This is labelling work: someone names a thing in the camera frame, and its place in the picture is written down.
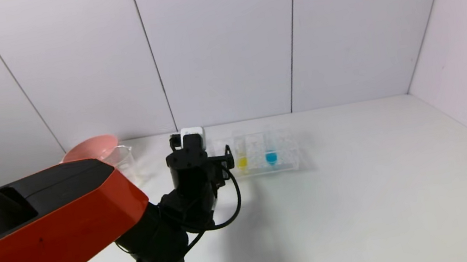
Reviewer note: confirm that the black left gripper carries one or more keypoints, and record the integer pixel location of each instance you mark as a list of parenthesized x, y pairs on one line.
[(225, 162)]

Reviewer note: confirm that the test tube with yellow pigment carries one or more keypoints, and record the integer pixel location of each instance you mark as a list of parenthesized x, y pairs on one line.
[(242, 161)]

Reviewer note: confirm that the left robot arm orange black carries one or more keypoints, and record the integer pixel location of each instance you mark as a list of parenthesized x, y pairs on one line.
[(44, 236)]

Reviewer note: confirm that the test tube with blue pigment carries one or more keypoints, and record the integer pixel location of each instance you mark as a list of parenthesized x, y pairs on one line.
[(271, 157)]

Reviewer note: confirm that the clear acrylic test tube rack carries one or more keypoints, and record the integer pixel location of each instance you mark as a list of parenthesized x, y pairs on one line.
[(286, 155)]

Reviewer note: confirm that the clear glass beaker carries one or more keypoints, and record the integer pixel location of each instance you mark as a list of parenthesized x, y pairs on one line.
[(126, 164)]

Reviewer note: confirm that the pink plastic bowl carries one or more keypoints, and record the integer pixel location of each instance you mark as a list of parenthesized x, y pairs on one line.
[(93, 148)]

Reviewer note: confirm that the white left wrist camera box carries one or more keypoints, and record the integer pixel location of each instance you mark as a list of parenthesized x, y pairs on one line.
[(192, 132)]

